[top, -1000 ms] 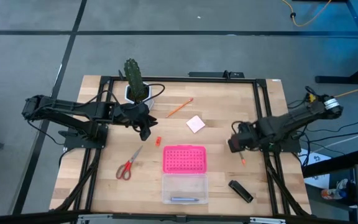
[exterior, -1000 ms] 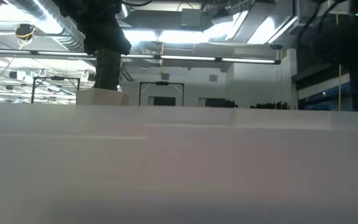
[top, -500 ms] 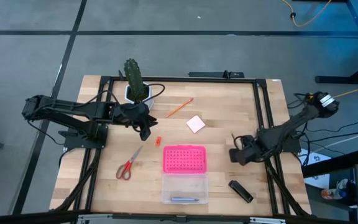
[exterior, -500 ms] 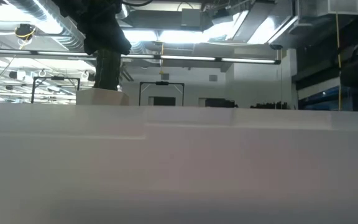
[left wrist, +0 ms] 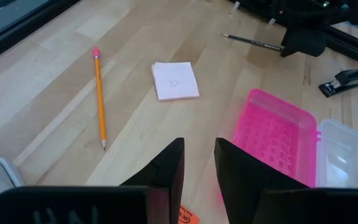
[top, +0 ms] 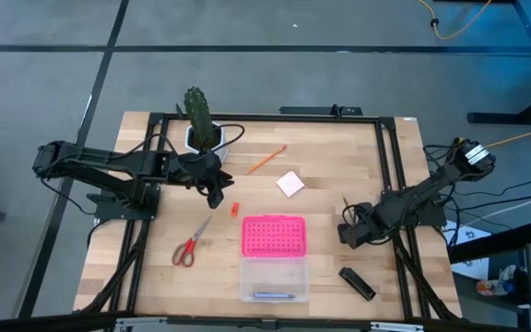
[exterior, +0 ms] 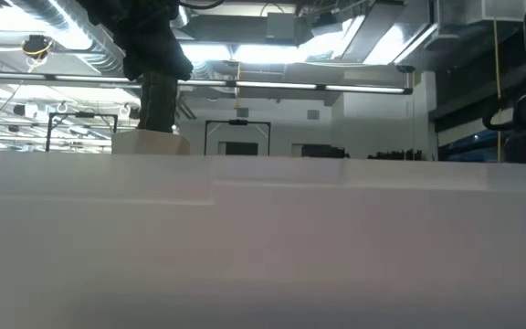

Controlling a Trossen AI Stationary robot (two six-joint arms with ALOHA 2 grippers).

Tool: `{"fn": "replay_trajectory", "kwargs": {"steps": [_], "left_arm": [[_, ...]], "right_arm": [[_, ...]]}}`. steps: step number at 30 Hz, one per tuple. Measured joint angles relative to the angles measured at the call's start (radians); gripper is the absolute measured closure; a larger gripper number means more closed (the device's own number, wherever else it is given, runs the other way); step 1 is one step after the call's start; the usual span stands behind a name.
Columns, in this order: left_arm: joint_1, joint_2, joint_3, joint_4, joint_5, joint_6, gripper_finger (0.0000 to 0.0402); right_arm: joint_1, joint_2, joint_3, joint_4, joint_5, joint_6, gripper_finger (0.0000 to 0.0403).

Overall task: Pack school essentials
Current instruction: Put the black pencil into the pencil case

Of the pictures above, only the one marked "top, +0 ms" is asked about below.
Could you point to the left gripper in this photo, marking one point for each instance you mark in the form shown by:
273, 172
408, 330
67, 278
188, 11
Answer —
196, 168

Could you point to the white printed paper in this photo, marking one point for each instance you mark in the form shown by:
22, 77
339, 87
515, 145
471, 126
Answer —
470, 235

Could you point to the orange pencil with pink eraser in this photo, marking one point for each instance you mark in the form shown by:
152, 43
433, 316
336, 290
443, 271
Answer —
265, 160

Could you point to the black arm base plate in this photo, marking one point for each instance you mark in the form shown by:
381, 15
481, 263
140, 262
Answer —
433, 214
109, 207

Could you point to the blue pen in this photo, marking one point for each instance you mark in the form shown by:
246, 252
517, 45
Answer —
272, 295

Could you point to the green cactus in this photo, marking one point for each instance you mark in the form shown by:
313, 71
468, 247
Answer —
199, 115

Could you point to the pink sticky note pad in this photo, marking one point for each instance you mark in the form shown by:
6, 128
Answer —
290, 184

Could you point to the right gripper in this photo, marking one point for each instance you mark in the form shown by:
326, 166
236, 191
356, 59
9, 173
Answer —
362, 226

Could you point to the small orange sharpener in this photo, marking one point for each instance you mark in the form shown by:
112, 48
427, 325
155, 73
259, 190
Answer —
234, 209

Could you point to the silver aluminium bracket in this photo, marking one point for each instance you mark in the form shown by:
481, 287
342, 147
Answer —
397, 327
141, 323

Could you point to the clear pencil box pink lid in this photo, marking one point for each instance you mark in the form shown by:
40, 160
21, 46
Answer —
273, 235

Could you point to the black stapler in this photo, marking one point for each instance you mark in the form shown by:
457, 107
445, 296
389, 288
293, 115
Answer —
357, 283

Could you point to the black table frame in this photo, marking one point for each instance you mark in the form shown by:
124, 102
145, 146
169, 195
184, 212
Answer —
270, 118

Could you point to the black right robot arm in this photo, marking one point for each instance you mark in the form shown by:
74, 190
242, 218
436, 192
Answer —
431, 184

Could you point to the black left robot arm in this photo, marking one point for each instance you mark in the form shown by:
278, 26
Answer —
104, 161

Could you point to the white plant pot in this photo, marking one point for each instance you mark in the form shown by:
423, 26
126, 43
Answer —
221, 147

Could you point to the black desk leg frame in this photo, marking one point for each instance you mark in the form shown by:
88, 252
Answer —
530, 27

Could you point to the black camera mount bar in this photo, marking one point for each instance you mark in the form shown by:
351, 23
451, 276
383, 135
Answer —
316, 110

